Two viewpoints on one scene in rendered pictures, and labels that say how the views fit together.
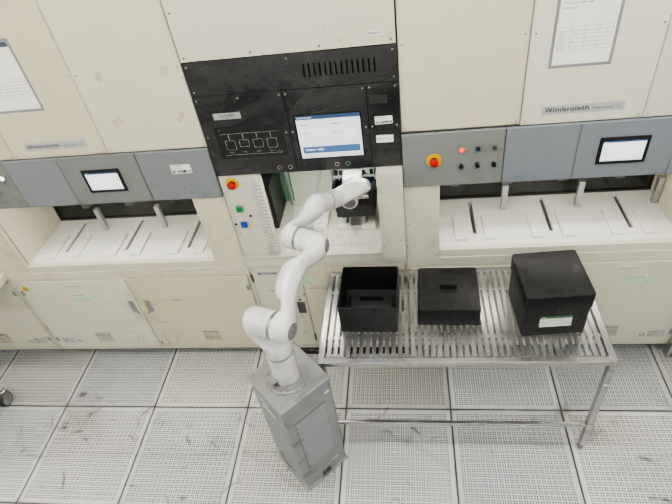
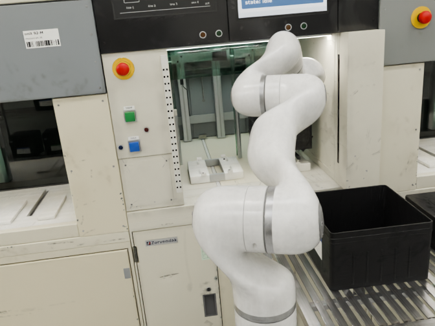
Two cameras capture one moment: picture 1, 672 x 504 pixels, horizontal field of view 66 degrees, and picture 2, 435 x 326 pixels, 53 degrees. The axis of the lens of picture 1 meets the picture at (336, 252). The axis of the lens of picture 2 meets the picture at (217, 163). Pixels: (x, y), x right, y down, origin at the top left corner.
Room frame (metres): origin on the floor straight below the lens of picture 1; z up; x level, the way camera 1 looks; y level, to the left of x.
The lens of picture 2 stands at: (0.76, 0.58, 1.47)
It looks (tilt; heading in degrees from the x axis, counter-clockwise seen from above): 18 degrees down; 343
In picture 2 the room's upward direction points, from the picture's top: 5 degrees counter-clockwise
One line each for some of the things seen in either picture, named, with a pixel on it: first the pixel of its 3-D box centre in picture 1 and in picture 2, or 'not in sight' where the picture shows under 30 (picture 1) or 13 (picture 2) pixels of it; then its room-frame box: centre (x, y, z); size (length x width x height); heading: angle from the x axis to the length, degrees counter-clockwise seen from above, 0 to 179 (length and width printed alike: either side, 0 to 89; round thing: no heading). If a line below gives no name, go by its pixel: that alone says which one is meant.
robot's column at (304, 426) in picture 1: (301, 420); not in sight; (1.42, 0.31, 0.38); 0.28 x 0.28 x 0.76; 34
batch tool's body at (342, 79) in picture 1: (328, 191); (232, 138); (2.49, -0.01, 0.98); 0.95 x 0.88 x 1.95; 169
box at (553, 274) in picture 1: (548, 292); not in sight; (1.55, -0.92, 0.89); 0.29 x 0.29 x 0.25; 83
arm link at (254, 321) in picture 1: (267, 331); (244, 247); (1.44, 0.34, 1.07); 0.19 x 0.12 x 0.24; 58
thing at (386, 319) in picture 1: (369, 298); (360, 233); (1.73, -0.13, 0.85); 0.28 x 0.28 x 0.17; 77
